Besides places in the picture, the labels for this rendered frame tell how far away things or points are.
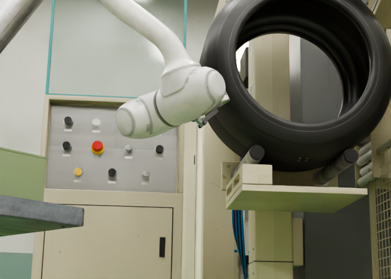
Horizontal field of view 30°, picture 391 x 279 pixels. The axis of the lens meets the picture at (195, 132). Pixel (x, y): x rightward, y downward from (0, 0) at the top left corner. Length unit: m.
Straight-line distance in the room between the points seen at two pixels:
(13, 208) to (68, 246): 1.28
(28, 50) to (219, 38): 9.60
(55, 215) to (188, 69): 0.47
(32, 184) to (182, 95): 0.42
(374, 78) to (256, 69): 0.51
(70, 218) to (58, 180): 1.29
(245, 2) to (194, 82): 0.61
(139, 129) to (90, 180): 1.09
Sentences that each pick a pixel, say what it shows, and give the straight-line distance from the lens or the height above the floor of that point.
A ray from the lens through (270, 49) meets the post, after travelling 2.64.
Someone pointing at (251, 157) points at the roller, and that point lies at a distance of 2.13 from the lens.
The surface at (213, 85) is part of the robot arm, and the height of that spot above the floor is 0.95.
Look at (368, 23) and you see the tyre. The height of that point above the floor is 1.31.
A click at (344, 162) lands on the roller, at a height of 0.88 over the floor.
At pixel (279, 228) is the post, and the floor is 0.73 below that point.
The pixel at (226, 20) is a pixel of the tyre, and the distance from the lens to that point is 2.22.
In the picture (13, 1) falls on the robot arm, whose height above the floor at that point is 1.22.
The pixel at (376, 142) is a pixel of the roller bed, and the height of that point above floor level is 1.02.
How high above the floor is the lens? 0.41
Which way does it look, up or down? 15 degrees up
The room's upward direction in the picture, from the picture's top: 1 degrees clockwise
